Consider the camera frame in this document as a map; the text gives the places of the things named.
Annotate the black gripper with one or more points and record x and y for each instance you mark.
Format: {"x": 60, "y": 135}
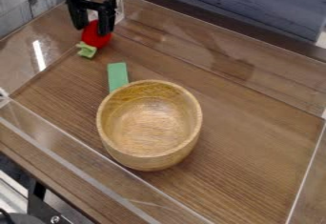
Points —
{"x": 106, "y": 8}

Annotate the red plush strawberry toy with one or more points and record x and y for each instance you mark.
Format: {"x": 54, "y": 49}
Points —
{"x": 92, "y": 42}

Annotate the green rectangular block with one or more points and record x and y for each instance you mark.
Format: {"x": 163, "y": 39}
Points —
{"x": 118, "y": 76}

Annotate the wooden bowl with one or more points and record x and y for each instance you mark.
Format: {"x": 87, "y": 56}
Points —
{"x": 149, "y": 122}

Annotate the clear acrylic corner bracket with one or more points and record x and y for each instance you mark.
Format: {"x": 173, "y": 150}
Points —
{"x": 92, "y": 13}

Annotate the black table leg bracket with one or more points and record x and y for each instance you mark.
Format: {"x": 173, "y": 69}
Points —
{"x": 39, "y": 209}

